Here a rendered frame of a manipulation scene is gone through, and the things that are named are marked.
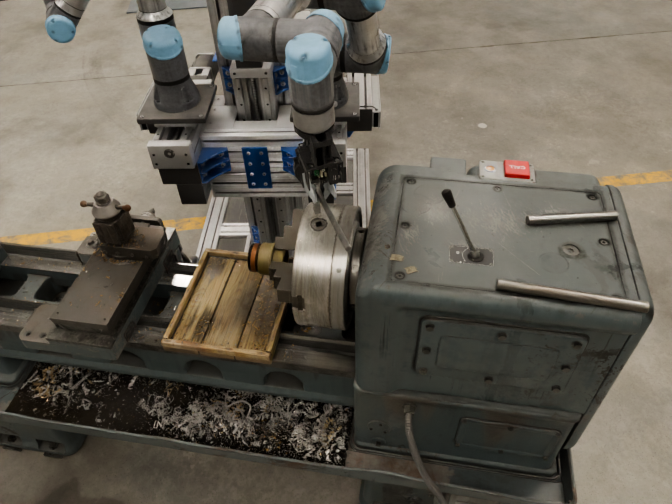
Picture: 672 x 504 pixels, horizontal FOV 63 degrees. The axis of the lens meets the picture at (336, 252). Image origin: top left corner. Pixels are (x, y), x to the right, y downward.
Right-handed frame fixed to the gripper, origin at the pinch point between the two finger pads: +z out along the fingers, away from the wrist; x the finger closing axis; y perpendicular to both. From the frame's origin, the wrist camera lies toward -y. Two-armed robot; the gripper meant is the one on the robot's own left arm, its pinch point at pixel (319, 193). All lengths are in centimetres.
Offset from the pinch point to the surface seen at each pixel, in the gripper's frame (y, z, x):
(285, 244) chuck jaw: -9.6, 24.6, -7.9
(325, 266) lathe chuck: 6.5, 16.6, -1.6
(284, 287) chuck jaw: 3.7, 24.0, -11.4
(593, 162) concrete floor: -122, 159, 204
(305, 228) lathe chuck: -3.3, 13.4, -3.3
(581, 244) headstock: 23, 11, 51
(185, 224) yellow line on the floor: -148, 149, -47
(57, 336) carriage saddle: -14, 42, -71
